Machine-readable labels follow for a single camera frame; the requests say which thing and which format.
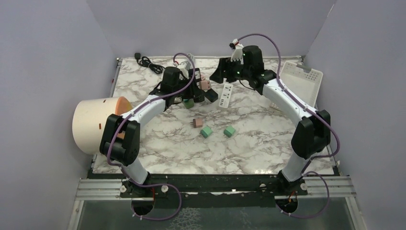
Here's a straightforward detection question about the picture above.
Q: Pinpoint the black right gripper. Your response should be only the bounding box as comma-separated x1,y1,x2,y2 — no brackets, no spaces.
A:
209,57,251,85

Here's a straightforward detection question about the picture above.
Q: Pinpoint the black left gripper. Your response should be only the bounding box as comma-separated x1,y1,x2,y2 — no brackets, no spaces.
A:
172,75,202,99

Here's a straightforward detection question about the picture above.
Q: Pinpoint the white power strip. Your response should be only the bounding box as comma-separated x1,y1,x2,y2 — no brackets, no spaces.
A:
218,83,234,109

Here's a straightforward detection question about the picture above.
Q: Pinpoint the black power strip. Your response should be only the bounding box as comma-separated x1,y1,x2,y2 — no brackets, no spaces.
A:
203,89,218,103

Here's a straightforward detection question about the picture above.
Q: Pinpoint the pink USB charger plug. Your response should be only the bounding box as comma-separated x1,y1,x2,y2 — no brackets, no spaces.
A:
192,118,203,128

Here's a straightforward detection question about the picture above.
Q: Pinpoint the green USB charger plug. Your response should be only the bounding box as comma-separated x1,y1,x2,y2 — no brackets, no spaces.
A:
200,126,213,138

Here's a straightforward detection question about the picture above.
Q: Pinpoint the green power strip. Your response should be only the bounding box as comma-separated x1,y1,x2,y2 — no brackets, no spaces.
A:
182,99,195,109

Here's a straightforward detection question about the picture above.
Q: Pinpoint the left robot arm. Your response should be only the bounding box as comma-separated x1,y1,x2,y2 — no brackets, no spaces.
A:
99,67,201,197

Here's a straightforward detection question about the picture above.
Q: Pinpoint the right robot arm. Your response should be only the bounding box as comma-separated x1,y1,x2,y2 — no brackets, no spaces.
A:
210,46,331,195

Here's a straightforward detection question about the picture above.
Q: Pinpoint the white plastic basket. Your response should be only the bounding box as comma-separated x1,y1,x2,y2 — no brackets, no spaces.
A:
280,61,323,107

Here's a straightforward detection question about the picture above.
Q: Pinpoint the cream cylindrical drum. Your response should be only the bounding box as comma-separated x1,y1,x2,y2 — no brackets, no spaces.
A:
72,96,133,155

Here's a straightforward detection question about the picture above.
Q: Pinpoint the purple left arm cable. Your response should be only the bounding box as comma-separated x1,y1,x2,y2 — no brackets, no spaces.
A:
106,52,196,222

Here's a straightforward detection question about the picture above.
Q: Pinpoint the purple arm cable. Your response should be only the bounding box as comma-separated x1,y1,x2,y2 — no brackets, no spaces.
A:
106,52,196,222
233,33,341,219

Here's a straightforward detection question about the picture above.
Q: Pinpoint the black power cord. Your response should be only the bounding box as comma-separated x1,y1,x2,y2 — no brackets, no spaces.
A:
134,52,166,75

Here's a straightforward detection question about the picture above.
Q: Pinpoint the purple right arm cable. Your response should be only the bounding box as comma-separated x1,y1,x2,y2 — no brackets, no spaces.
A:
233,33,341,219

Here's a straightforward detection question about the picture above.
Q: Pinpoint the aluminium front rail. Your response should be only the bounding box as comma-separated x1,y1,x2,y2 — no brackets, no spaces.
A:
75,175,357,201

